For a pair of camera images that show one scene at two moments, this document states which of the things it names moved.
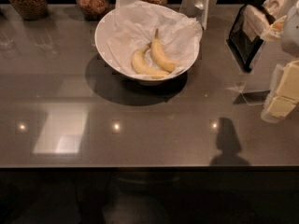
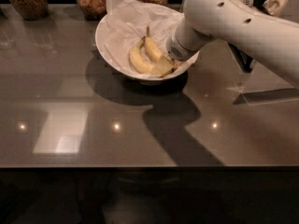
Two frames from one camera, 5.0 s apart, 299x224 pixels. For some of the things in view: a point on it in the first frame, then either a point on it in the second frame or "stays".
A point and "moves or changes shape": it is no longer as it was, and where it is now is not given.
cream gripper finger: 281,106 -> 163,67
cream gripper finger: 289,84 -> 174,63
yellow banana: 160,55 moves or changes shape
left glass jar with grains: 29,1 stays
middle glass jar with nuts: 92,1 stays
